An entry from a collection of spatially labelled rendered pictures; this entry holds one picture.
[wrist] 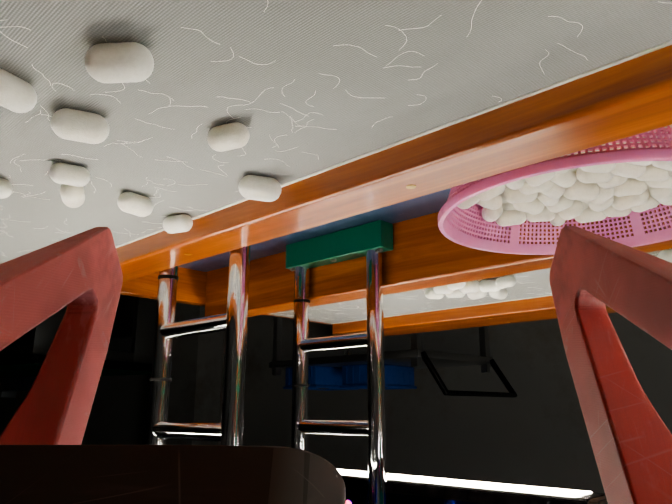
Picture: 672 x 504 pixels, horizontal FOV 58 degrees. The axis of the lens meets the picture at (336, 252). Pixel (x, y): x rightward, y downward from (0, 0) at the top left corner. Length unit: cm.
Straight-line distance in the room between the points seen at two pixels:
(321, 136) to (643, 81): 21
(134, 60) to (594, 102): 26
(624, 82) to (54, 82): 34
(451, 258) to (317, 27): 52
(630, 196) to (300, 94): 36
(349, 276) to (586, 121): 57
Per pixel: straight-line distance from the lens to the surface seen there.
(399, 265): 86
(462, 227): 64
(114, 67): 36
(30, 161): 56
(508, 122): 42
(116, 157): 53
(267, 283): 106
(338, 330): 141
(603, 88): 40
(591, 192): 61
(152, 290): 115
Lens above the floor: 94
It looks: 15 degrees down
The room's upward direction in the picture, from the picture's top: 180 degrees counter-clockwise
